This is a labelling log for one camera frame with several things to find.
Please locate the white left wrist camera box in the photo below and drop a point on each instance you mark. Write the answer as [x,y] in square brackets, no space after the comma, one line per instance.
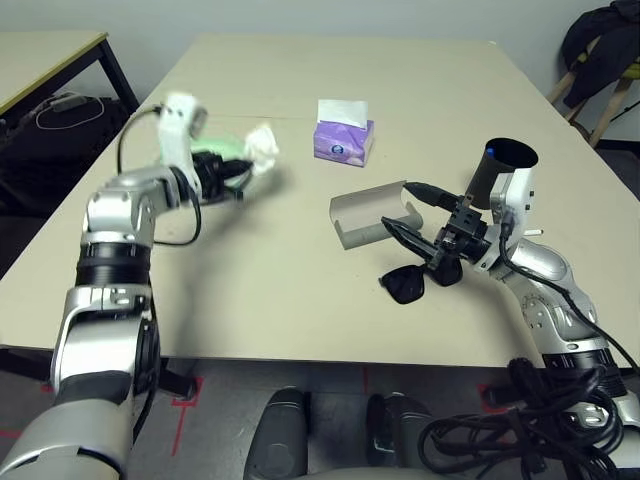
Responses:
[175,130]

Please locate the black sunglasses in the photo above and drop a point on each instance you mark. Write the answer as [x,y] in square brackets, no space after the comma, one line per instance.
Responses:
[405,287]

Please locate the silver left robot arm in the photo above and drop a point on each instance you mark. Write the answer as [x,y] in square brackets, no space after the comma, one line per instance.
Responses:
[115,210]

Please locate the black jacket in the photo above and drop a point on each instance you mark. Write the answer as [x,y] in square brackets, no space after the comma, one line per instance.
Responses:
[600,45]

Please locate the wooden stool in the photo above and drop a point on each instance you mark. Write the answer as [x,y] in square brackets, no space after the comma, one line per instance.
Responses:
[611,112]

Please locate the light green plate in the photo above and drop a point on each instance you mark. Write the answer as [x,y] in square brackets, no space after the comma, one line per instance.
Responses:
[220,146]

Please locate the grey glasses case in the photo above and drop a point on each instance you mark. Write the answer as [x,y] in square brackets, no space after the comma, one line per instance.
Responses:
[360,210]

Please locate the yellow-green stool cushion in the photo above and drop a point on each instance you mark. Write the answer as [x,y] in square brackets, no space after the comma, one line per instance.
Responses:
[634,71]

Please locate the black bag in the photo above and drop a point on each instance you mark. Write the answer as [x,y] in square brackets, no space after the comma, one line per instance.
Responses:
[50,170]

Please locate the white tissue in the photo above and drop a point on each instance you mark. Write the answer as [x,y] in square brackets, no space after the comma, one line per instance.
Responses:
[262,147]

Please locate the grey left robot leg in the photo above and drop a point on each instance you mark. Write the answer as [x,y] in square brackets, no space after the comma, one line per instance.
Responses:
[277,435]

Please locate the grey right robot leg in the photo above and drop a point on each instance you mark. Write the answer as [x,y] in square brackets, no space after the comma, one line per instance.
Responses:
[400,430]

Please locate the beige side table, black legs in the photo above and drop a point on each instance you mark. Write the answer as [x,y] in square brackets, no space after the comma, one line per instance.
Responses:
[40,55]

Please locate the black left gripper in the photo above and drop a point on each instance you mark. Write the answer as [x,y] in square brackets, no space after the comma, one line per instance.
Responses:
[207,175]

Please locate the grey robot leg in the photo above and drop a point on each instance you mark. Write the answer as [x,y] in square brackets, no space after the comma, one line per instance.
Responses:
[277,435]
[400,430]

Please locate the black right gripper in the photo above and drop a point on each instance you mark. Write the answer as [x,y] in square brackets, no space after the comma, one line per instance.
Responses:
[462,232]

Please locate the white marker with black cap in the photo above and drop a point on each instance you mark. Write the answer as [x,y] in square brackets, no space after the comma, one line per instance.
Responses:
[535,231]

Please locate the purple tissue pack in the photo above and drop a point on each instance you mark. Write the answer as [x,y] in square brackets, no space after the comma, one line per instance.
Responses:
[340,147]

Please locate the black cup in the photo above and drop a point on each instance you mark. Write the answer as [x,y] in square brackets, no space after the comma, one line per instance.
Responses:
[482,180]

